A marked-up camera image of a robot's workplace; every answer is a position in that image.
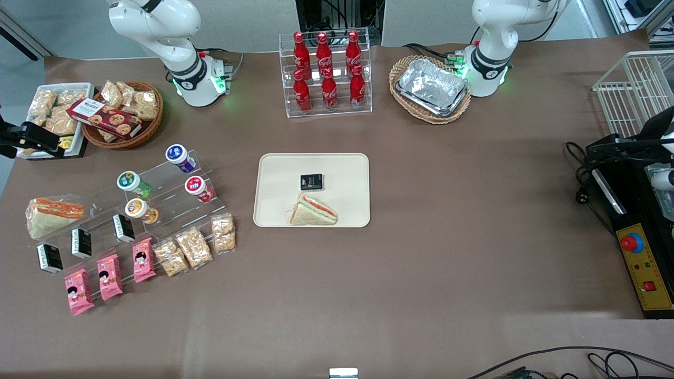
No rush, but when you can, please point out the silver foil container stack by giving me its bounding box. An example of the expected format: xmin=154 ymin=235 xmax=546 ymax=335
xmin=396 ymin=58 xmax=469 ymax=117

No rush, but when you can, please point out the light oval wicker basket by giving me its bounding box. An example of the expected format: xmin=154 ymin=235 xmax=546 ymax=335
xmin=389 ymin=55 xmax=472 ymax=125

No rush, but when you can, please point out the white rectangular bin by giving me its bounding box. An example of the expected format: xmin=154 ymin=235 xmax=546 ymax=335
xmin=16 ymin=83 xmax=95 ymax=158

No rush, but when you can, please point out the blue gum bottle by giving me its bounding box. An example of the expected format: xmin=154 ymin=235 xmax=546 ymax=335
xmin=165 ymin=144 xmax=196 ymax=173

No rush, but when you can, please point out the white wire rack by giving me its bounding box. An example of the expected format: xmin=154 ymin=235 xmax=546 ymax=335
xmin=592 ymin=50 xmax=674 ymax=138

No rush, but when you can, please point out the black equipment rack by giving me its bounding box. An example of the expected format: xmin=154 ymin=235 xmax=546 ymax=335
xmin=296 ymin=0 xmax=385 ymax=46

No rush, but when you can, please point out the wrapped triangular sandwich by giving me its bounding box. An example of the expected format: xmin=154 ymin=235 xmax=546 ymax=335
xmin=290 ymin=194 xmax=338 ymax=226
xmin=26 ymin=197 xmax=85 ymax=240

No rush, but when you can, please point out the clear acrylic bottle rack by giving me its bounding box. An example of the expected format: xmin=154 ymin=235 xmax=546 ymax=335
xmin=279 ymin=27 xmax=373 ymax=118

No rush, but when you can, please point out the orange gum bottle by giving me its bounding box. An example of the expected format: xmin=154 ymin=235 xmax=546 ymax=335
xmin=125 ymin=198 xmax=158 ymax=224

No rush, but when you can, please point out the grey base cable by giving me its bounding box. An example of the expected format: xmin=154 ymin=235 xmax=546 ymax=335
xmin=199 ymin=48 xmax=244 ymax=81

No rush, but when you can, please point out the aluminium frame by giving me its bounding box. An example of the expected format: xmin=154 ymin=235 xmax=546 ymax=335
xmin=604 ymin=0 xmax=674 ymax=38

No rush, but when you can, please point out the red gum bottle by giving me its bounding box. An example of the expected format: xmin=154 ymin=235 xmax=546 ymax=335
xmin=184 ymin=176 xmax=215 ymax=204

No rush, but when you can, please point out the clear acrylic stepped display stand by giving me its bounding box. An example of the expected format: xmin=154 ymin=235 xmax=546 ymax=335
xmin=32 ymin=150 xmax=233 ymax=274

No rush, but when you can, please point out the red cookie box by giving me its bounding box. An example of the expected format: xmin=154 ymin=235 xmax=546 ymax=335
xmin=67 ymin=98 xmax=143 ymax=139

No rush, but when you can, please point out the black control box yellow panel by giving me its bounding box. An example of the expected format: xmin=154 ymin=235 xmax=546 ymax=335
xmin=584 ymin=134 xmax=674 ymax=320

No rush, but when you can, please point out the long black cable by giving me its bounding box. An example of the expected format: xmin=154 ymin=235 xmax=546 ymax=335
xmin=468 ymin=346 xmax=674 ymax=379

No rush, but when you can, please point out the black white-print small box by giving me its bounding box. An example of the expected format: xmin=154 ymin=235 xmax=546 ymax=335
xmin=113 ymin=214 xmax=136 ymax=243
xmin=37 ymin=244 xmax=63 ymax=274
xmin=71 ymin=228 xmax=92 ymax=259

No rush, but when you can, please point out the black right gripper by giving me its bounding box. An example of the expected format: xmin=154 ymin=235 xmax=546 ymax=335
xmin=0 ymin=121 xmax=60 ymax=158

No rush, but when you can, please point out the pink snack packet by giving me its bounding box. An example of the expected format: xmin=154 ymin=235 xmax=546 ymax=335
xmin=64 ymin=268 xmax=95 ymax=316
xmin=132 ymin=237 xmax=156 ymax=283
xmin=97 ymin=254 xmax=123 ymax=301

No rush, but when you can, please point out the red cola bottle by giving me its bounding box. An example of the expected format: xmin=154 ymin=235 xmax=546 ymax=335
xmin=316 ymin=32 xmax=333 ymax=77
xmin=293 ymin=70 xmax=313 ymax=113
xmin=322 ymin=68 xmax=339 ymax=112
xmin=350 ymin=65 xmax=366 ymax=109
xmin=293 ymin=32 xmax=312 ymax=79
xmin=345 ymin=30 xmax=363 ymax=74

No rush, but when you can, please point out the black power cable with plug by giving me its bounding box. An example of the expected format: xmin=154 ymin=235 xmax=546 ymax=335
xmin=566 ymin=141 xmax=618 ymax=235

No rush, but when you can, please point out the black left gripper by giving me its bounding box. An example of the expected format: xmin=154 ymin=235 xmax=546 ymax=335
xmin=587 ymin=134 xmax=665 ymax=163

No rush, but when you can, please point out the dark brown round wicker basket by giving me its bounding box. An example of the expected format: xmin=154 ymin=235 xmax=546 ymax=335
xmin=82 ymin=81 xmax=164 ymax=150

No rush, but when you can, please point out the green gum bottle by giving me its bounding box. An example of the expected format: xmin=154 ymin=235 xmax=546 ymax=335
xmin=117 ymin=171 xmax=153 ymax=199

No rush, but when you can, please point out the black cable bundle green connector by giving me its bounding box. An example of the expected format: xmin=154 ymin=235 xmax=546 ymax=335
xmin=404 ymin=42 xmax=470 ymax=69

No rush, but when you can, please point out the beige plastic tray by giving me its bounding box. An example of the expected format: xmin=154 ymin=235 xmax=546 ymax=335
xmin=254 ymin=153 xmax=371 ymax=228

